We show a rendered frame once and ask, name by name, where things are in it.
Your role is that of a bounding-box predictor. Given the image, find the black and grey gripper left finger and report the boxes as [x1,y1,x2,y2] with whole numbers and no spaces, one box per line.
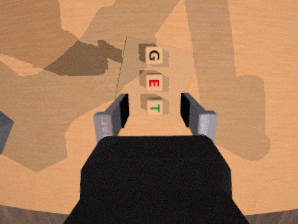
[93,93,130,143]

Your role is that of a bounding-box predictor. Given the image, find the cream block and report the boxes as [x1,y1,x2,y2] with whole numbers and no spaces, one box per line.
[147,97,163,116]
[145,47,163,64]
[146,73,163,91]

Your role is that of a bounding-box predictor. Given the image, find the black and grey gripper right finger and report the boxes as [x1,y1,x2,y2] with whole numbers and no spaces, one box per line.
[180,93,217,143]

